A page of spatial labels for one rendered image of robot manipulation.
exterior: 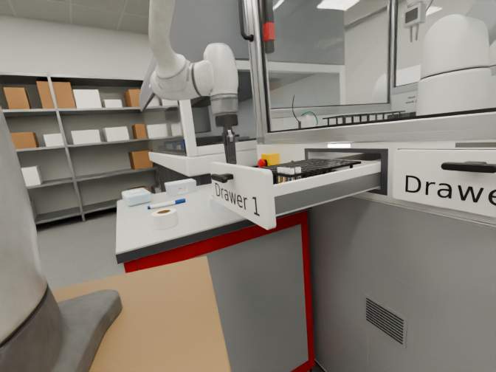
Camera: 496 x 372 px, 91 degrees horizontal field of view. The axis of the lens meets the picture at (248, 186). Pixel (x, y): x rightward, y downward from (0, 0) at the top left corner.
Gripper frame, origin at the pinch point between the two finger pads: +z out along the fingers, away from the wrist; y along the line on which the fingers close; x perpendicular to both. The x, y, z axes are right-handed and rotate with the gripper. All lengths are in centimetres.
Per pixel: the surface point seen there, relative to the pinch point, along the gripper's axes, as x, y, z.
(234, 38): -17, 59, -64
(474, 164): -32, -54, -5
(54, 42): 184, 346, -166
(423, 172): -33, -44, -2
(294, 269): -15.7, -12.6, 33.1
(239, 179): 3.4, -33.7, -4.1
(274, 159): -18.1, 7.0, -2.6
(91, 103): 143, 312, -76
